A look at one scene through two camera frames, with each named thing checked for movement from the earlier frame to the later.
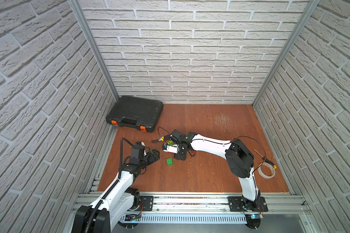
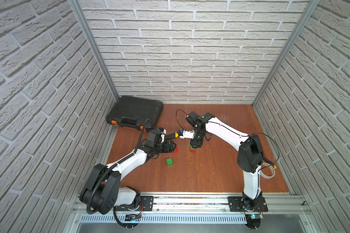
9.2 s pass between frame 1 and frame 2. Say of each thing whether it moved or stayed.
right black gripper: moved
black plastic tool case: stayed
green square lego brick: stayed
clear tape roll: stayed
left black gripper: moved
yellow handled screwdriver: stayed
